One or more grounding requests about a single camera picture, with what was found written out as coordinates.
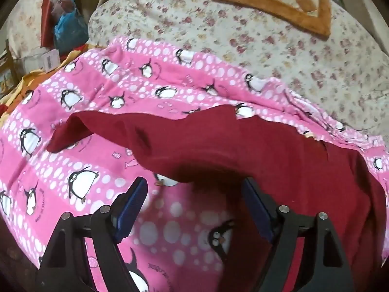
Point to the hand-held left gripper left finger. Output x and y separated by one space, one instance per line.
131 213

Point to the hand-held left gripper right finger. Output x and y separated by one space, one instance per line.
259 211

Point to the dark red garment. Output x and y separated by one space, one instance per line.
243 146

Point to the pink penguin print blanket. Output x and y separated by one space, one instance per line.
91 97

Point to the cardboard box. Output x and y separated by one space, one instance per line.
36 59

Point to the blue plastic bag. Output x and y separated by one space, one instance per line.
70 30

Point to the orange checkered cushion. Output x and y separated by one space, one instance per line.
307 15

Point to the floral bed quilt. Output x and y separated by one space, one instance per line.
182 15

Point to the red hanging cloth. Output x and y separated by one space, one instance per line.
47 12

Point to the clear plastic bag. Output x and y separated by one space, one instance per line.
62 0

